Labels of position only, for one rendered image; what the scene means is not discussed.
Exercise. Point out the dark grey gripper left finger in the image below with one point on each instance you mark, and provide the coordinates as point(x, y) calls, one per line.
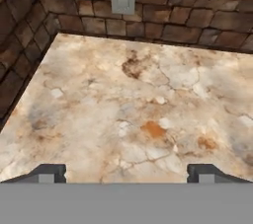
point(49, 170)

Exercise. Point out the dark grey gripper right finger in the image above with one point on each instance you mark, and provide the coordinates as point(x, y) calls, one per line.
point(203, 170)

